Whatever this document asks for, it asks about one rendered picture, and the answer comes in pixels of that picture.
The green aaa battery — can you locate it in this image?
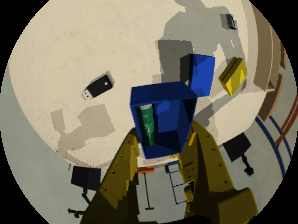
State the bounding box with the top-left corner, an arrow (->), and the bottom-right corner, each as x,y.
136,104 -> 155,146

